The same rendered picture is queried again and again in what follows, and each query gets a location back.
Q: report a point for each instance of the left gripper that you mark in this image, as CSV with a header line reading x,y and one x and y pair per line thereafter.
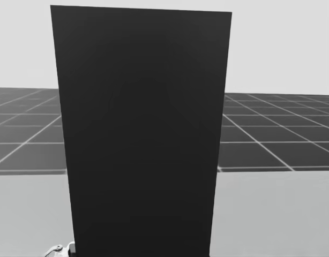
x,y
71,247

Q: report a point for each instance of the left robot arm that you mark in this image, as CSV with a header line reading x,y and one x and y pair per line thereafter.
x,y
55,250

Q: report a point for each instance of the black screen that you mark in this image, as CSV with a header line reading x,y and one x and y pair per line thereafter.
x,y
143,134

